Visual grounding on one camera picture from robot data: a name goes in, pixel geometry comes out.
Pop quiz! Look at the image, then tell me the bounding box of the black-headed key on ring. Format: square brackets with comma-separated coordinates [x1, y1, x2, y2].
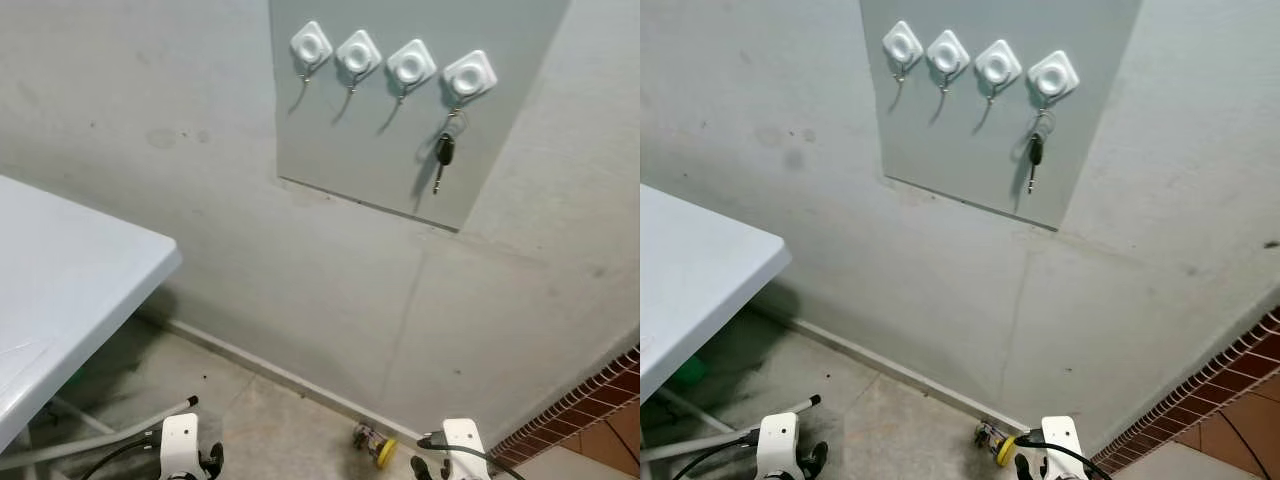
[1024, 108, 1057, 195]
[432, 108, 469, 196]

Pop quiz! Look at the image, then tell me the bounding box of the white table leg black tip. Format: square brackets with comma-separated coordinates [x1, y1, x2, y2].
[0, 396, 199, 472]
[640, 394, 823, 462]

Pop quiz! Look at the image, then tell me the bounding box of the small jar with yellow lid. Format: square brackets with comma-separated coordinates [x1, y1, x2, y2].
[351, 423, 399, 470]
[975, 418, 1019, 467]

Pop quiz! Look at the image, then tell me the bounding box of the red tiled ledge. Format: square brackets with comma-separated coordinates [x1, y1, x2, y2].
[488, 345, 641, 477]
[1090, 308, 1280, 477]

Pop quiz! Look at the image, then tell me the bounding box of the grey wall board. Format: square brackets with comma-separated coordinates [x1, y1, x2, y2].
[268, 0, 573, 233]
[860, 0, 1144, 232]

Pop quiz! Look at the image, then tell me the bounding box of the white square wall hook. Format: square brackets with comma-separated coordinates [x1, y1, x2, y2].
[974, 38, 1023, 102]
[290, 20, 334, 84]
[441, 49, 499, 111]
[882, 20, 924, 84]
[926, 29, 971, 94]
[335, 29, 383, 94]
[386, 38, 438, 102]
[1027, 50, 1081, 109]

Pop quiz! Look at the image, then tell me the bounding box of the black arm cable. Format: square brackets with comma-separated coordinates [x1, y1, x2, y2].
[670, 429, 761, 480]
[1013, 431, 1128, 480]
[417, 432, 528, 480]
[80, 430, 163, 480]

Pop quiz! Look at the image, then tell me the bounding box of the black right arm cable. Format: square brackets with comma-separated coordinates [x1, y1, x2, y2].
[1013, 431, 1128, 480]
[417, 432, 528, 480]

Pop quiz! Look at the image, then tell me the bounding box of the white skirting strip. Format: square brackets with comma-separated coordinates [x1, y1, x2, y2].
[780, 310, 1033, 432]
[160, 315, 431, 442]

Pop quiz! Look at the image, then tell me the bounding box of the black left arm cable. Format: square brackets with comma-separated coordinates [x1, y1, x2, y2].
[670, 429, 761, 480]
[80, 430, 163, 480]

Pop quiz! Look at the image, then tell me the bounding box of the white table brace tube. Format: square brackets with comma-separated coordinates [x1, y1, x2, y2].
[48, 395, 113, 437]
[655, 386, 736, 433]

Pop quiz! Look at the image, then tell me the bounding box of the white plastic table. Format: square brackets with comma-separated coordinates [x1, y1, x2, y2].
[640, 184, 792, 403]
[0, 174, 184, 453]

